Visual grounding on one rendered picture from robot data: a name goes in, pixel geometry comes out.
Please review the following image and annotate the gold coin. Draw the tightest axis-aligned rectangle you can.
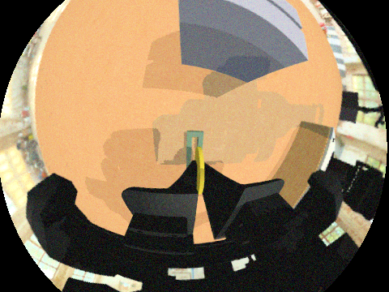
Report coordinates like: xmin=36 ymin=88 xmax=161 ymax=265
xmin=194 ymin=146 xmax=205 ymax=195

